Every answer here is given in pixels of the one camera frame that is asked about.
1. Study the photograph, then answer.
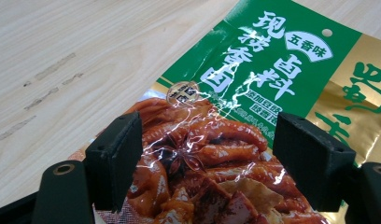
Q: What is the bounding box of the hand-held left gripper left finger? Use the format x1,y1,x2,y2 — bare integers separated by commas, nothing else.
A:
83,111,145,214

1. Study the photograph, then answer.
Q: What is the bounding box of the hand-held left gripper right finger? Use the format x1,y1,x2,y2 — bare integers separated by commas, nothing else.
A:
272,111,358,213

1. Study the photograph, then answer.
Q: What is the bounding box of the green and gold seasoning packet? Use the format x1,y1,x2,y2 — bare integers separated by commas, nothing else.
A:
66,0,381,224

